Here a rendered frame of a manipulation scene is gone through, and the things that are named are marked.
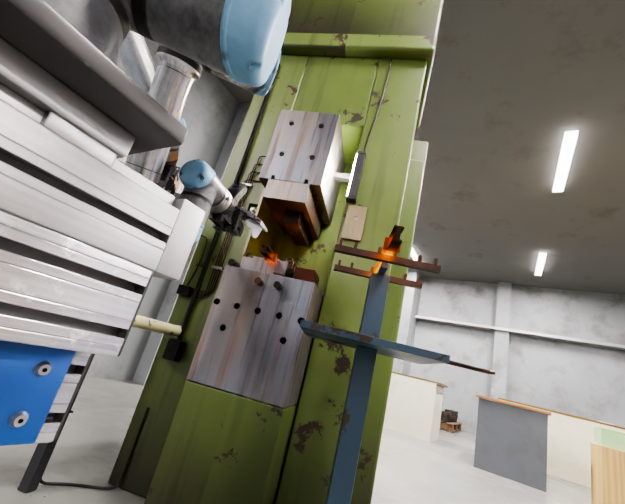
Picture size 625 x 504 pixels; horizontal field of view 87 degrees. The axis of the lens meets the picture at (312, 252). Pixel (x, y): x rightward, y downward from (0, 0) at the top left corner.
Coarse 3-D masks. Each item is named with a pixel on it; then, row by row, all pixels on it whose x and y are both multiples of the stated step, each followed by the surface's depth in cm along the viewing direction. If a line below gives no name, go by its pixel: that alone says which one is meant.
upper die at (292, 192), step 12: (276, 180) 151; (264, 192) 150; (276, 192) 149; (288, 192) 148; (300, 192) 147; (276, 204) 154; (288, 204) 150; (300, 204) 148; (312, 204) 158; (276, 216) 167; (312, 216) 162; (312, 228) 170
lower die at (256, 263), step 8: (256, 256) 140; (240, 264) 139; (248, 264) 139; (256, 264) 138; (264, 264) 138; (272, 264) 137; (280, 264) 137; (288, 264) 137; (264, 272) 136; (272, 272) 136; (280, 272) 135
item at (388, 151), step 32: (384, 64) 184; (416, 64) 180; (384, 96) 176; (416, 96) 173; (384, 128) 169; (384, 160) 162; (384, 192) 156; (384, 224) 151; (352, 256) 148; (352, 288) 143; (320, 320) 140; (352, 320) 138; (320, 352) 135; (352, 352) 133; (320, 384) 131; (320, 416) 127; (288, 448) 125; (320, 448) 123; (288, 480) 121; (320, 480) 120
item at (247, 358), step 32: (224, 288) 130; (256, 288) 128; (288, 288) 126; (224, 320) 126; (256, 320) 124; (288, 320) 122; (224, 352) 121; (256, 352) 120; (288, 352) 118; (224, 384) 117; (256, 384) 116; (288, 384) 114
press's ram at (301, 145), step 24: (288, 120) 163; (312, 120) 160; (336, 120) 158; (288, 144) 157; (312, 144) 155; (336, 144) 163; (264, 168) 155; (288, 168) 153; (312, 168) 151; (336, 168) 174; (312, 192) 154; (336, 192) 185
